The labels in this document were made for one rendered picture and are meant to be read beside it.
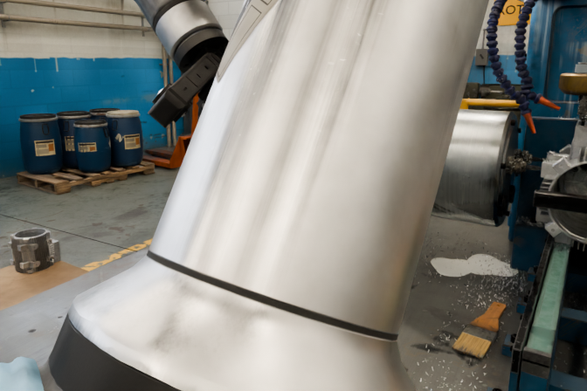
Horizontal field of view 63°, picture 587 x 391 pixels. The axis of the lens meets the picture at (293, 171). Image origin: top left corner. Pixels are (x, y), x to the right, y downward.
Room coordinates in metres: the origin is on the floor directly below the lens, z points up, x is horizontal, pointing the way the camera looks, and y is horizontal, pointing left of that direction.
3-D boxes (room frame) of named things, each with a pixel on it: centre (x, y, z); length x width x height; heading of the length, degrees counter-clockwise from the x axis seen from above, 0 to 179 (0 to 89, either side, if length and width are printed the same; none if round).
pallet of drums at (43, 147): (5.27, 2.32, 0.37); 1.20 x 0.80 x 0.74; 145
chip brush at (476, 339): (0.77, -0.34, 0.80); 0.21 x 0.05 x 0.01; 143
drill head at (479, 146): (1.08, -0.34, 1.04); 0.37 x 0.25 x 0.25; 58
